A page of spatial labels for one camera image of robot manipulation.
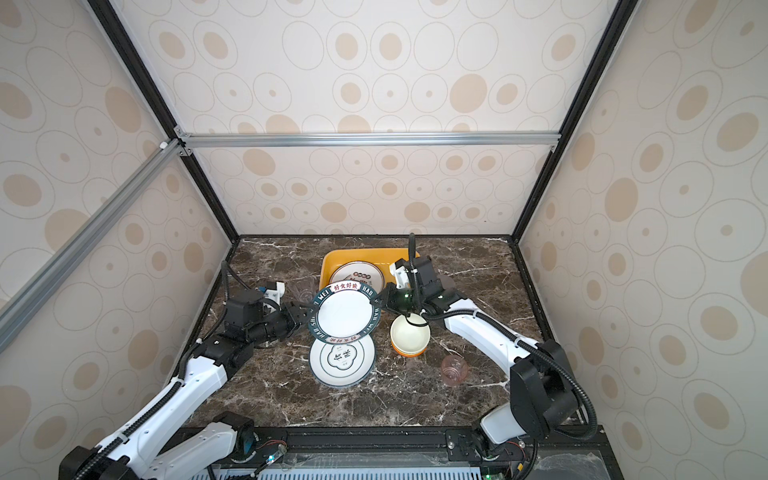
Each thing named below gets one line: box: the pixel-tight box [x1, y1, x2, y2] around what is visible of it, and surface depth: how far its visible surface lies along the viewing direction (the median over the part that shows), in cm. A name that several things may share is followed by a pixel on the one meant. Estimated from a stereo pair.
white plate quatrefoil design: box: [308, 335, 376, 388], surface depth 87 cm
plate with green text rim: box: [308, 280, 382, 345], surface depth 82 cm
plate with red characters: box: [329, 261, 385, 294], surface depth 108 cm
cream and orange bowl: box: [390, 312, 431, 358], surface depth 88 cm
